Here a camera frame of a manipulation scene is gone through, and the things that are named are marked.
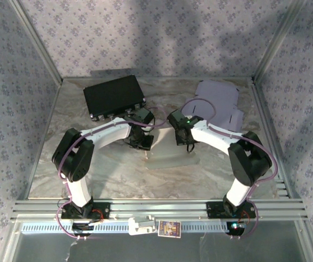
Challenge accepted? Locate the small picture card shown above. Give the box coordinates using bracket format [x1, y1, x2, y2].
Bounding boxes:
[158, 220, 182, 238]

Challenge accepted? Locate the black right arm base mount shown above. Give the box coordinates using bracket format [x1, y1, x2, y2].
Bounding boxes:
[205, 200, 257, 236]

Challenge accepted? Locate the white slotted cable duct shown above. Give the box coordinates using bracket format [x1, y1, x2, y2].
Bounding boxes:
[21, 219, 228, 235]

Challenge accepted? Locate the black hard carry case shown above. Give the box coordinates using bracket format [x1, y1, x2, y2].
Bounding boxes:
[82, 75, 147, 122]

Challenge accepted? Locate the white cardboard mailer box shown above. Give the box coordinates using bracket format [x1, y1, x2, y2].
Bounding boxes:
[145, 125, 200, 170]
[180, 80, 244, 132]

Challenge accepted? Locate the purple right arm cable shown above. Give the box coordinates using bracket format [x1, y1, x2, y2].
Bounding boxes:
[183, 99, 282, 241]

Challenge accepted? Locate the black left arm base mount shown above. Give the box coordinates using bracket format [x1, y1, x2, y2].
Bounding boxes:
[60, 200, 111, 237]

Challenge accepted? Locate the aluminium frame post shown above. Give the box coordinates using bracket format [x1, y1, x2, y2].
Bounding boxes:
[253, 0, 309, 82]
[8, 0, 64, 84]

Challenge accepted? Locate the aluminium rail beam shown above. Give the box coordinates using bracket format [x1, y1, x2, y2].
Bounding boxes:
[10, 198, 309, 222]

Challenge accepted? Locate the white plastic bracket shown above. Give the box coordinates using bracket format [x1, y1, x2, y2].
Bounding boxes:
[128, 215, 157, 236]

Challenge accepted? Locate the aluminium table side rail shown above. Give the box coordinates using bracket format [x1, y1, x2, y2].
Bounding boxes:
[22, 78, 64, 200]
[250, 78, 293, 199]

